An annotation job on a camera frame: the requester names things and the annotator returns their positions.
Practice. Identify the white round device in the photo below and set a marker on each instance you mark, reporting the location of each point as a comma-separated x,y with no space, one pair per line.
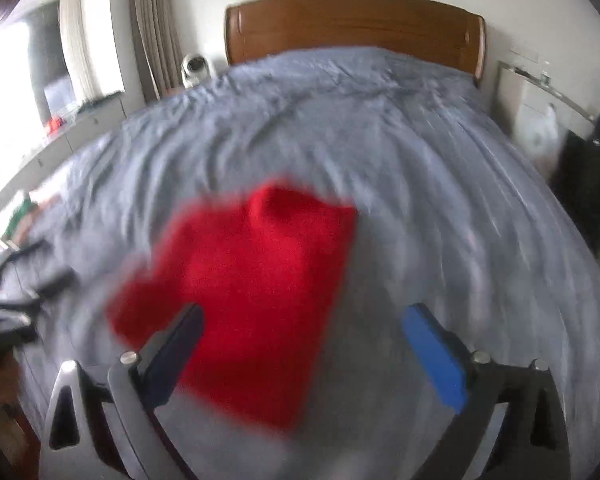
195,69

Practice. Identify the white drawer cabinet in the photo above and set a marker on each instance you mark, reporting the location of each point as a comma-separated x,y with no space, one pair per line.
55,155

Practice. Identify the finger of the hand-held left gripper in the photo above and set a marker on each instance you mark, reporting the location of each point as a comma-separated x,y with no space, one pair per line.
7,330
50,282

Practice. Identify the white plastic bag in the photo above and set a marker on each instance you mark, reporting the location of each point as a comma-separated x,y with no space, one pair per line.
540,135

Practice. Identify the white nightstand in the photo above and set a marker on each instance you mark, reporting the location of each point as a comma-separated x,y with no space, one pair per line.
520,90

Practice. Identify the red knit sweater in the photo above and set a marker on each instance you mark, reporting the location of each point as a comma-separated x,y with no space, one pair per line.
260,285

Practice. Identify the beige curtain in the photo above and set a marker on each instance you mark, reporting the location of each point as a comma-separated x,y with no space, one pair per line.
152,30
77,45

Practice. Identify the small red item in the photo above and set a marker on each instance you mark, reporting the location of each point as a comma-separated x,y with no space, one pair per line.
56,124

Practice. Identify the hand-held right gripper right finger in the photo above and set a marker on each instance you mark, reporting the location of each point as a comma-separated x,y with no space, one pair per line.
435,360

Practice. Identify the blue-grey striped bed blanket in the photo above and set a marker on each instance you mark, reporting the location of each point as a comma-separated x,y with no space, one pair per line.
380,160

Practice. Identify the wooden headboard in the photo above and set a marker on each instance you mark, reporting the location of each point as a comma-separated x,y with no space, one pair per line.
355,25

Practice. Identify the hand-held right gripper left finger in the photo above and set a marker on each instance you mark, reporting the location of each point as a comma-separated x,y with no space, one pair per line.
177,355

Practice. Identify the pink folded garment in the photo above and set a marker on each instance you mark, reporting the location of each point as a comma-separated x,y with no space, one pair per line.
47,201

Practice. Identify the dark bag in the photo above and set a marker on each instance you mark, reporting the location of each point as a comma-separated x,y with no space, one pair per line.
585,185

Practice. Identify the green folded garment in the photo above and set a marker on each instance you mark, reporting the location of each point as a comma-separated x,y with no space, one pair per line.
21,212

